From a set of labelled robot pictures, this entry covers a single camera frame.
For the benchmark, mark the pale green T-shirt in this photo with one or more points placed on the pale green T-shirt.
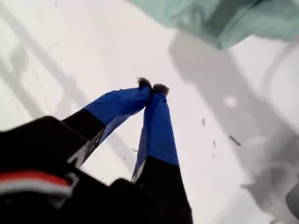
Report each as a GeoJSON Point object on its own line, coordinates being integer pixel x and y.
{"type": "Point", "coordinates": [233, 18]}

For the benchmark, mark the gripper finger blue taped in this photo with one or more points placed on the gripper finger blue taped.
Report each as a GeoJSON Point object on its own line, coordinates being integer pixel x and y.
{"type": "Point", "coordinates": [158, 140]}
{"type": "Point", "coordinates": [112, 107]}

